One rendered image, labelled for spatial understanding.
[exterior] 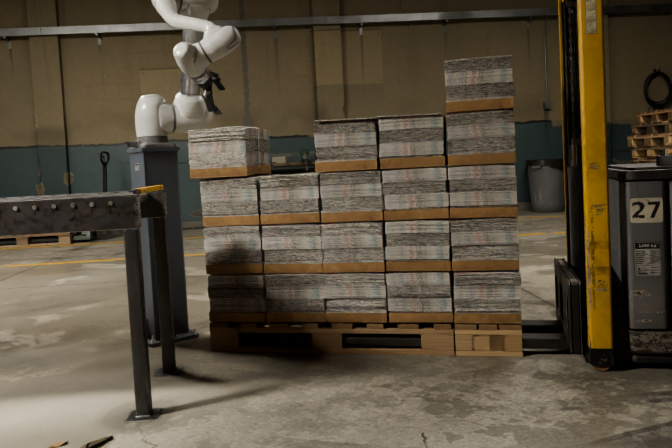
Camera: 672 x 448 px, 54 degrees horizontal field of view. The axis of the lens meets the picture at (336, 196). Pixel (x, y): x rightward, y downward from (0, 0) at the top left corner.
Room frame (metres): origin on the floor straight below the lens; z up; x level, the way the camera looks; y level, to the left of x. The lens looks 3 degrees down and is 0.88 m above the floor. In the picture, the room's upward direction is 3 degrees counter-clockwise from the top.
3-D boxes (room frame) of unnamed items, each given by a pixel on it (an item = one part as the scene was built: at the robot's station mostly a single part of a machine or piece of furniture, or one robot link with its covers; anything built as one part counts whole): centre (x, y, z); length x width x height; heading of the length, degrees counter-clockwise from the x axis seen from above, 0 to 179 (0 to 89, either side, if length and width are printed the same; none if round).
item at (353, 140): (3.15, -0.09, 0.95); 0.38 x 0.29 x 0.23; 168
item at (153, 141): (3.42, 0.95, 1.03); 0.22 x 0.18 x 0.06; 128
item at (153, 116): (3.44, 0.93, 1.17); 0.18 x 0.16 x 0.22; 118
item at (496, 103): (3.00, -0.67, 0.63); 0.38 x 0.29 x 0.97; 167
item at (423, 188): (3.17, 0.03, 0.42); 1.17 x 0.39 x 0.83; 77
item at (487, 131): (3.01, -0.67, 0.65); 0.39 x 0.30 x 1.29; 167
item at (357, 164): (3.14, -0.09, 0.86); 0.38 x 0.29 x 0.04; 168
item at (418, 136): (3.08, -0.38, 0.95); 0.38 x 0.29 x 0.23; 168
